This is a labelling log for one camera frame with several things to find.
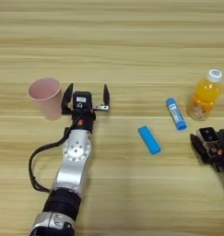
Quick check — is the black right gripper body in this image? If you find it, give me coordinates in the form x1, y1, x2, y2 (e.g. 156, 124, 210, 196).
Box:
205, 142, 224, 173

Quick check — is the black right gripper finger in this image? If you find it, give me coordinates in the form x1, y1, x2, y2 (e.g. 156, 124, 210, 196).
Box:
189, 133, 211, 164

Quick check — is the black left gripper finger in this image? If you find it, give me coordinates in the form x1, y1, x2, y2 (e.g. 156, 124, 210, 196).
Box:
61, 82, 75, 115
102, 83, 111, 112

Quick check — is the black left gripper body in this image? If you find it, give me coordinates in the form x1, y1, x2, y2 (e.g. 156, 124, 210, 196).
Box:
68, 104, 106, 135

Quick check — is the blue glue stick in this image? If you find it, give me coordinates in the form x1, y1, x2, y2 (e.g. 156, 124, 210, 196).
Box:
165, 97, 188, 132

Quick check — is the blue bar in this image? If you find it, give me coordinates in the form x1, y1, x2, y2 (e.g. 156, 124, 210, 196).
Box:
137, 124, 162, 156

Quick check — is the orange juice bottle white cap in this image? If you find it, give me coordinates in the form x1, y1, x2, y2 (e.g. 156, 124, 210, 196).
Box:
185, 68, 224, 122

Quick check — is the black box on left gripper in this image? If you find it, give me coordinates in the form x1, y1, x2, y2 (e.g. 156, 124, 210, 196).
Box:
72, 90, 93, 111

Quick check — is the pink plastic cup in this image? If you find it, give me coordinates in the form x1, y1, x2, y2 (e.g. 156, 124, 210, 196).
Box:
27, 77, 63, 122

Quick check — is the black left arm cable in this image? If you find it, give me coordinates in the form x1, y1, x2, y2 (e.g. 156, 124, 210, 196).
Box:
28, 112, 84, 193

